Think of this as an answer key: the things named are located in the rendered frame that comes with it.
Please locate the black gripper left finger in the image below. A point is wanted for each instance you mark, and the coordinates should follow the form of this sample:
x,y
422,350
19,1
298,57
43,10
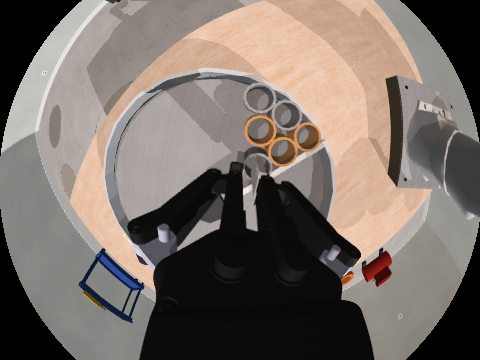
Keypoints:
x,y
153,235

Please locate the grey metal bushing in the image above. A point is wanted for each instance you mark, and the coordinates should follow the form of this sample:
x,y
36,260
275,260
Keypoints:
x,y
268,90
296,115
255,151

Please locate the bronze bushing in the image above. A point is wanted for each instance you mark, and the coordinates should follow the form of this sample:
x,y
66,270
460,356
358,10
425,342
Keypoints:
x,y
288,157
313,140
268,138

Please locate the grey round turning table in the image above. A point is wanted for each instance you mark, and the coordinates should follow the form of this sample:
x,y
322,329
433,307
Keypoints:
x,y
168,136

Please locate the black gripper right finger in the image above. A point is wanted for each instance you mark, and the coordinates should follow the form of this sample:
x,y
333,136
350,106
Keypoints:
x,y
316,233

